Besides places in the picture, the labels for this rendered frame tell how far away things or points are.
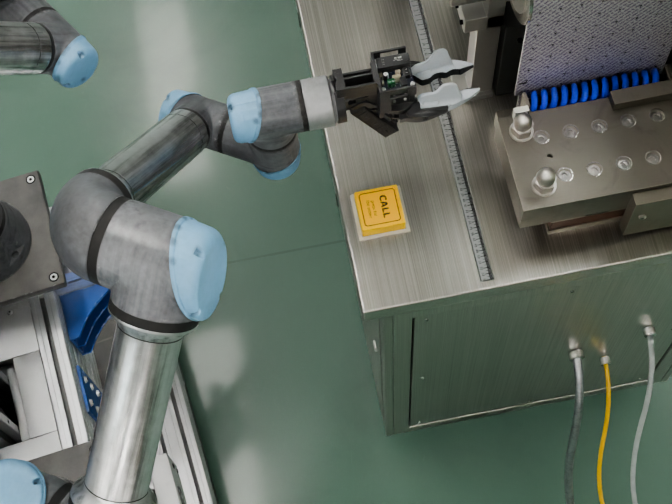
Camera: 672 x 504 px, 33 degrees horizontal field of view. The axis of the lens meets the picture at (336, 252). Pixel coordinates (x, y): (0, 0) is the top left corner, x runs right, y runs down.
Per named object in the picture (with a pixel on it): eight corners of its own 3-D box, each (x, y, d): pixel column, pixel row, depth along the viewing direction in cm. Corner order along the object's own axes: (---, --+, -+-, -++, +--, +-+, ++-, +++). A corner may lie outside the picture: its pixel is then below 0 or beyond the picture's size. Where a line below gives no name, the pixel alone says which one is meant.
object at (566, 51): (513, 93, 177) (526, 24, 160) (662, 65, 177) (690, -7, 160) (514, 96, 177) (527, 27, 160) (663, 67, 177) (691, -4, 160)
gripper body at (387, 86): (421, 87, 162) (337, 103, 161) (420, 118, 169) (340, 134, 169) (409, 42, 165) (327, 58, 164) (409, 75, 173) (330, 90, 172)
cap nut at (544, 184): (528, 177, 170) (531, 162, 166) (552, 172, 170) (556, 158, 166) (534, 198, 168) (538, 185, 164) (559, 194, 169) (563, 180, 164)
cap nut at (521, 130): (506, 123, 174) (509, 108, 169) (530, 118, 174) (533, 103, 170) (512, 144, 172) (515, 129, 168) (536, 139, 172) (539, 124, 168)
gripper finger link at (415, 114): (448, 115, 167) (388, 118, 167) (448, 120, 168) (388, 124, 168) (446, 87, 168) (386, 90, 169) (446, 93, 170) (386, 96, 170)
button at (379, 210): (354, 198, 184) (353, 191, 182) (396, 190, 185) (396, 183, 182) (362, 237, 182) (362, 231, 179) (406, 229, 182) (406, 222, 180)
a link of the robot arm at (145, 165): (5, 271, 145) (173, 134, 186) (83, 299, 143) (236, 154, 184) (9, 191, 139) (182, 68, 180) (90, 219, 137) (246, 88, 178)
